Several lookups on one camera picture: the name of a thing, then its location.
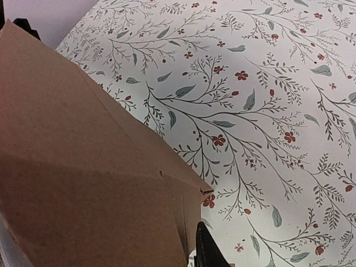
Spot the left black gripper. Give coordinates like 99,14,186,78
13,18,41,41

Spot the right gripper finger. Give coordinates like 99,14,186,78
194,221,230,267

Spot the brown cardboard box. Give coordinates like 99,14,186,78
1,22,212,266

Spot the floral patterned table mat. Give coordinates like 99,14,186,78
57,1,355,266

